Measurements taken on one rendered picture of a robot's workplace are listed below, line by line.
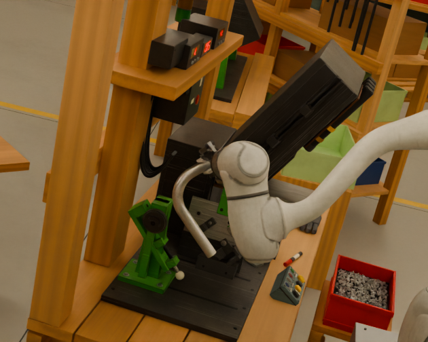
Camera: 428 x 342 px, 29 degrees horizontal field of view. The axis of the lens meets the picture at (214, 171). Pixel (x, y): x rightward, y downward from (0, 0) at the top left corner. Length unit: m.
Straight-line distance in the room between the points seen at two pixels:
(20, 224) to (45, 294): 2.46
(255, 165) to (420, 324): 0.72
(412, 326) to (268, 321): 0.44
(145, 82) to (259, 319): 0.79
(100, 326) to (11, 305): 1.69
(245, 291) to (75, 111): 0.90
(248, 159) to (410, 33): 3.64
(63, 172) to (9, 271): 2.19
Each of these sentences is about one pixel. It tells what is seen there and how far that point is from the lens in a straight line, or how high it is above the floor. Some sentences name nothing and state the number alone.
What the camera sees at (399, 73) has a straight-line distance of 9.73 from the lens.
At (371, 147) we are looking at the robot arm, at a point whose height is 1.59.
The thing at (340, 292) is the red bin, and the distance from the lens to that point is 2.81.
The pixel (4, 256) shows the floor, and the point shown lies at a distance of 4.38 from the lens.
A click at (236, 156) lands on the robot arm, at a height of 1.54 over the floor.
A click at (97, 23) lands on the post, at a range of 1.97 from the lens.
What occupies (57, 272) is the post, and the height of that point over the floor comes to 1.05.
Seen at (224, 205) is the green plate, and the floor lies 1.10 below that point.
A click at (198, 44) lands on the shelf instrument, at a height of 1.61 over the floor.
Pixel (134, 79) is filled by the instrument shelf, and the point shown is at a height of 1.53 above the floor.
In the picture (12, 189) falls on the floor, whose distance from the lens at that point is 5.11.
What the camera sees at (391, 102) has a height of 0.86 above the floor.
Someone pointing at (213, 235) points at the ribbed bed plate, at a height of 0.99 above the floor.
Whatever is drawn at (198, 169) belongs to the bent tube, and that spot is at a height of 1.34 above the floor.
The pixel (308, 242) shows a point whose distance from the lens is 3.05.
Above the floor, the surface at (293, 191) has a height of 1.13.
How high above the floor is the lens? 2.17
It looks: 21 degrees down
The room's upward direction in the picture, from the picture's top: 13 degrees clockwise
